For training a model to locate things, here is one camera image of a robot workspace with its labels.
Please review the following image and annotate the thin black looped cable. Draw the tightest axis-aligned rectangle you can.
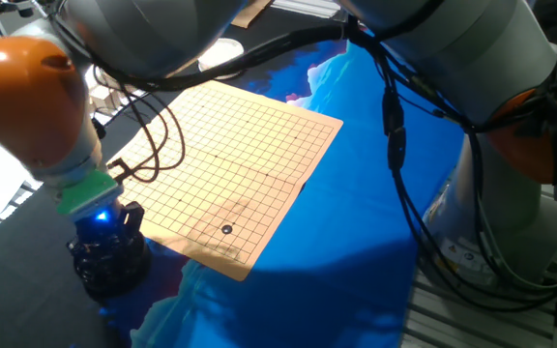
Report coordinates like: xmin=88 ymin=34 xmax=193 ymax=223
xmin=106 ymin=91 xmax=187 ymax=184

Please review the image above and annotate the flat brown cardboard sheet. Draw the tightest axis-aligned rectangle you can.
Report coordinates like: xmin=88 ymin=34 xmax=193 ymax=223
xmin=229 ymin=0 xmax=273 ymax=29

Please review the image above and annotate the green flange adapter plate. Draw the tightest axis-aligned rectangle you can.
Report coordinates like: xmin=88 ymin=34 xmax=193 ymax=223
xmin=55 ymin=168 xmax=125 ymax=222

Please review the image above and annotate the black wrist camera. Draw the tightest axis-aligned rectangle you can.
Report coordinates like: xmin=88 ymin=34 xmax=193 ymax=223
xmin=121 ymin=201 xmax=146 ymax=234

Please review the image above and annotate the tan Go board sheet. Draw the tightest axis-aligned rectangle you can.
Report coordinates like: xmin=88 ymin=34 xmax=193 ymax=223
xmin=106 ymin=79 xmax=344 ymax=282

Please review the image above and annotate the large pale wooden block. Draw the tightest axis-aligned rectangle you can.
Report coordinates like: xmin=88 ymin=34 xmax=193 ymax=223
xmin=88 ymin=84 xmax=116 ymax=116

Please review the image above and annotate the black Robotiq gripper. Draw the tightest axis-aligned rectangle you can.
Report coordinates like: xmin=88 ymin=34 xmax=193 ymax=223
xmin=65 ymin=210 xmax=134 ymax=257

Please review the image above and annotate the blue and black landscape mat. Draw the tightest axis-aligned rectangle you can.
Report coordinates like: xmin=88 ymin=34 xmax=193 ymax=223
xmin=0 ymin=7 xmax=466 ymax=348

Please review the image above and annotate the thick black arm cable bundle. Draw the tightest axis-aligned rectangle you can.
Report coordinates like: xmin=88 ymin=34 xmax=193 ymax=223
xmin=48 ymin=0 xmax=557 ymax=310

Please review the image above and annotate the black bowl of black stones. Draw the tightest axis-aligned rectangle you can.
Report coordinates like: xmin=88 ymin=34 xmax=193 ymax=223
xmin=68 ymin=234 xmax=154 ymax=301

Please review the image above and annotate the white bowl of white stones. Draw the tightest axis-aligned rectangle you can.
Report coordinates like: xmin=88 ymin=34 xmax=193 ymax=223
xmin=197 ymin=38 xmax=246 ymax=81

